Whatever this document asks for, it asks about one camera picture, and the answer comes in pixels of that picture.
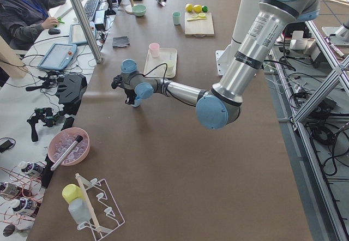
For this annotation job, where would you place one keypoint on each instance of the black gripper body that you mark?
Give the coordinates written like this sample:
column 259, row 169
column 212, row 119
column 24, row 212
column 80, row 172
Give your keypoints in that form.
column 130, row 92

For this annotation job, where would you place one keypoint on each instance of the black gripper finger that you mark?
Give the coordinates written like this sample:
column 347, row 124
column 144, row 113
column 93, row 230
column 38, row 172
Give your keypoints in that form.
column 130, row 100

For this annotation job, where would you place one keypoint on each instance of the blue cup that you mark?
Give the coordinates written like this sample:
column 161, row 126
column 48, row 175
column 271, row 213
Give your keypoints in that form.
column 137, row 102

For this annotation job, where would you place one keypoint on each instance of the green cup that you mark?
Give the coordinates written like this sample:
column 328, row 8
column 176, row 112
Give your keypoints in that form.
column 176, row 17

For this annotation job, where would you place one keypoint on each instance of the cream white cup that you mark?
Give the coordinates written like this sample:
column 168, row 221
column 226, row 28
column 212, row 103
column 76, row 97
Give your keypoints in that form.
column 170, row 68

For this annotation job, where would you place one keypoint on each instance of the pink cup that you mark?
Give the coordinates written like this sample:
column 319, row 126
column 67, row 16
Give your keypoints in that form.
column 154, row 49

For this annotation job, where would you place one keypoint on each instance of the third robot base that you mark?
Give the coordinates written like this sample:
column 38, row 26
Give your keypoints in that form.
column 337, row 35

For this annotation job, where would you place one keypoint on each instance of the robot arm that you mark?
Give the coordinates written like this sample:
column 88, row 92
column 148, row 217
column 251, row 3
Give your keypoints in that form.
column 221, row 104

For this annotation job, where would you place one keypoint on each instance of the cream rectangular tray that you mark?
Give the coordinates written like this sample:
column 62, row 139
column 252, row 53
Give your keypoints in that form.
column 155, row 67

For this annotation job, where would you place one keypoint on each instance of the whole lemon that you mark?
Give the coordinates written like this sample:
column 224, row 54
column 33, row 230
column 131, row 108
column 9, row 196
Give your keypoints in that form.
column 189, row 8
column 197, row 8

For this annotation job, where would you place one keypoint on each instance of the green bowl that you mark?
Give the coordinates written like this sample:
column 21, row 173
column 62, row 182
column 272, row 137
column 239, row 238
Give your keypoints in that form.
column 139, row 10

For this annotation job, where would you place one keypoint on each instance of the green lime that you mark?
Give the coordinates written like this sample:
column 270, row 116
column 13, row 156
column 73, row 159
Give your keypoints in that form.
column 204, row 8

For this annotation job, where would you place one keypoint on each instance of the yellow plastic knife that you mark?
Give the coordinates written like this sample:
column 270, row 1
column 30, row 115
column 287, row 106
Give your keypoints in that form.
column 196, row 18

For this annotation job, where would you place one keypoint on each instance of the wooden cutting board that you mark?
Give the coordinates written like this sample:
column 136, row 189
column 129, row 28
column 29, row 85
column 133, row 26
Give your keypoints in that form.
column 199, row 28

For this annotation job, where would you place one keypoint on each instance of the grey folded cloth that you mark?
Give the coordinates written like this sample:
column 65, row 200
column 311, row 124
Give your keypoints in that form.
column 118, row 42

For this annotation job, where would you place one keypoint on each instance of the black device housing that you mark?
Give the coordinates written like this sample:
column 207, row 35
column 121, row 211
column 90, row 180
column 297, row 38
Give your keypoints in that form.
column 70, row 91

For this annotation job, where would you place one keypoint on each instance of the metal tube tool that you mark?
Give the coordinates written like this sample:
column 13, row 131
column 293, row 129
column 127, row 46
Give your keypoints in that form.
column 78, row 139

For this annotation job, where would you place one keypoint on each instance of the black keyboard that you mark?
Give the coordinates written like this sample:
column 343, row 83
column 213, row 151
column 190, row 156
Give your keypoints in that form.
column 90, row 8

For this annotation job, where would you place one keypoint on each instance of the pink bowl with ice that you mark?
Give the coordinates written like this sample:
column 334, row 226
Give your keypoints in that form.
column 63, row 140

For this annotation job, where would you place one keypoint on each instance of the blue teach pendant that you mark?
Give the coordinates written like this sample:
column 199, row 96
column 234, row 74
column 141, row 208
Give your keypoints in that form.
column 58, row 56

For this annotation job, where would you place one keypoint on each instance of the yellow cup on rack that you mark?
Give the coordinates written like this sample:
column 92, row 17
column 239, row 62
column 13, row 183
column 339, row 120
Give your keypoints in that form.
column 71, row 192

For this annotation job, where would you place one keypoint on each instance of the clear cup on rack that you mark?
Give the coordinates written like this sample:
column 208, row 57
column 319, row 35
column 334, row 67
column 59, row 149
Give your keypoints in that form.
column 79, row 211

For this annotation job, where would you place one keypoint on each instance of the seated person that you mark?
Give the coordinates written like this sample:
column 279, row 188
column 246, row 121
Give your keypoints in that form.
column 24, row 20

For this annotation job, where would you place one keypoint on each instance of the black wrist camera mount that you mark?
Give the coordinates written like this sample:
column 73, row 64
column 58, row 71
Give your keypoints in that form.
column 117, row 82

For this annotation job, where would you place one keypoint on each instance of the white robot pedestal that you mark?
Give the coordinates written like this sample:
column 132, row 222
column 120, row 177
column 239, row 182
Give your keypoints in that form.
column 240, row 33

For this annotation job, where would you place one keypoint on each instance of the aluminium frame post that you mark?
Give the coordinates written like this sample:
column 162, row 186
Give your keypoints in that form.
column 84, row 23

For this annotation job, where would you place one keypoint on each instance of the white wire cup rack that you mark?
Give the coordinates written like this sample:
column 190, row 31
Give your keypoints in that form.
column 106, row 216

